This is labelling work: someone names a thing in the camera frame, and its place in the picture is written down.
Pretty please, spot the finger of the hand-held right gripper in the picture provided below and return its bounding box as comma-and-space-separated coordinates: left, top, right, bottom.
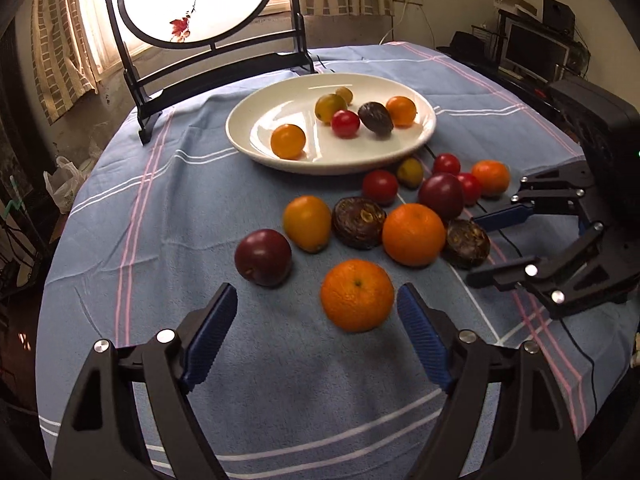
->
472, 160, 598, 233
465, 221, 640, 319

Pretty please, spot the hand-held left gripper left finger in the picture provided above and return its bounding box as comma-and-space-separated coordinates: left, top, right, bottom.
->
51, 282, 238, 480

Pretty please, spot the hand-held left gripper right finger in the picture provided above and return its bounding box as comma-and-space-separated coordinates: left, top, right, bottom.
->
396, 282, 583, 480

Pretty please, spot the dark brown wrinkled fruit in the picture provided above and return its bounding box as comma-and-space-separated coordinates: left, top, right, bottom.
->
332, 197, 387, 250
442, 219, 491, 268

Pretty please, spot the red cherry tomato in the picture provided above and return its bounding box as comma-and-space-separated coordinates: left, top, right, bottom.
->
331, 109, 361, 139
455, 172, 483, 206
432, 153, 462, 177

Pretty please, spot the dark red plum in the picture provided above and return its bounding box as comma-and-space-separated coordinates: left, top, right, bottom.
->
418, 173, 465, 222
234, 229, 293, 288

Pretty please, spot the large orange tangerine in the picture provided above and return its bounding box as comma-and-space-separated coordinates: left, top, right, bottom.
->
382, 203, 446, 267
320, 259, 395, 333

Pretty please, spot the yellow-green round fruit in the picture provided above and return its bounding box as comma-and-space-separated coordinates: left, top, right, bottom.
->
314, 93, 348, 124
397, 157, 425, 189

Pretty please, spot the yellow-orange oval fruit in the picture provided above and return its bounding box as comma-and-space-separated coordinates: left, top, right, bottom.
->
283, 195, 333, 254

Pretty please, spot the white round plate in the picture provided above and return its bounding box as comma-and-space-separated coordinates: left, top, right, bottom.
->
225, 73, 437, 176

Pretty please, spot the grey computer monitor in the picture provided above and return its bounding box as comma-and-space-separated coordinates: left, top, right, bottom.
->
500, 17, 571, 83

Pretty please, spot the black cabinet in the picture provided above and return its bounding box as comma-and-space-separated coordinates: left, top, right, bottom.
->
437, 47, 566, 111

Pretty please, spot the black speaker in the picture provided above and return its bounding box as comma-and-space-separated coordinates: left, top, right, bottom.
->
542, 0, 576, 36

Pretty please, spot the blue striped tablecloth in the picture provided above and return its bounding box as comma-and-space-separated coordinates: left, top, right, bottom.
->
35, 41, 626, 480

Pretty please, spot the black hat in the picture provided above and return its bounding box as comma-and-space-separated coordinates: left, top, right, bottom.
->
436, 31, 488, 61

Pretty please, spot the orange tomato on plate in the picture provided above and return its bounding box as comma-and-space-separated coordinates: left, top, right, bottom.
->
270, 124, 307, 159

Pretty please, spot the white plastic bag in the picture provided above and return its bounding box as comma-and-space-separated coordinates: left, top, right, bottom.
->
43, 156, 88, 215

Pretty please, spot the white wall cable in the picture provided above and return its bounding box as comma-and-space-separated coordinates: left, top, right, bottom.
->
378, 0, 437, 47

